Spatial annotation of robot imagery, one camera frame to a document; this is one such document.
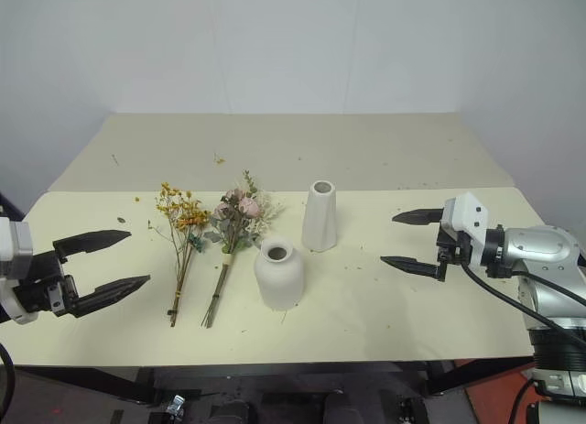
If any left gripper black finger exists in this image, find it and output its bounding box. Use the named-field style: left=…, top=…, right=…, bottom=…
left=52, top=230, right=134, bottom=261
left=72, top=275, right=152, bottom=319

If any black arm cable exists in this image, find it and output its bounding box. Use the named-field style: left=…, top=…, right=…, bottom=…
left=0, top=342, right=16, bottom=424
left=460, top=261, right=586, bottom=343

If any pink rose flower bunch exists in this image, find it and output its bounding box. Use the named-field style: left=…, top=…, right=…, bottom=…
left=200, top=169, right=286, bottom=329

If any tall white ceramic vase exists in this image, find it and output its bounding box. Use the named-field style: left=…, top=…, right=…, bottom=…
left=301, top=180, right=339, bottom=252

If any yellow dried flower bunch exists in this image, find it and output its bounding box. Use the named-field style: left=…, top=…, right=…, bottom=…
left=146, top=181, right=211, bottom=329

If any dark rounded shape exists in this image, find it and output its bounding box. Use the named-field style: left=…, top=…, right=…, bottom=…
left=320, top=391, right=363, bottom=424

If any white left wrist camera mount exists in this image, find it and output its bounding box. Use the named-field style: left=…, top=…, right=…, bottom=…
left=0, top=215, right=37, bottom=325

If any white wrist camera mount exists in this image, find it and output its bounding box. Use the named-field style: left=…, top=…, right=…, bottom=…
left=0, top=215, right=37, bottom=325
left=440, top=191, right=494, bottom=268

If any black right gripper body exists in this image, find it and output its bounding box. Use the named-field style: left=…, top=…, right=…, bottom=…
left=435, top=223, right=473, bottom=266

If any cream paper table cover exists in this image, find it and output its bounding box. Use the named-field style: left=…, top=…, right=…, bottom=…
left=0, top=185, right=537, bottom=366
left=46, top=112, right=517, bottom=194

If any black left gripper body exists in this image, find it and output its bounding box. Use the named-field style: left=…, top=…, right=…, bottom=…
left=12, top=241, right=81, bottom=319

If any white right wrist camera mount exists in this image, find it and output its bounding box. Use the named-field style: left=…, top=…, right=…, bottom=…
left=440, top=191, right=494, bottom=268

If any round white ceramic vase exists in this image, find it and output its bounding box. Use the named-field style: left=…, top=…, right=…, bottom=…
left=254, top=235, right=307, bottom=314

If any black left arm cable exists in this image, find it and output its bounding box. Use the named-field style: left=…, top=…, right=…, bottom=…
left=0, top=342, right=16, bottom=424

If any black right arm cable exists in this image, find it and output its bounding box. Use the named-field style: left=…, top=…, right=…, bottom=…
left=460, top=261, right=586, bottom=343

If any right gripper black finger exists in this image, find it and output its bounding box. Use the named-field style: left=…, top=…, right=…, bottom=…
left=391, top=206, right=446, bottom=227
left=379, top=255, right=449, bottom=284

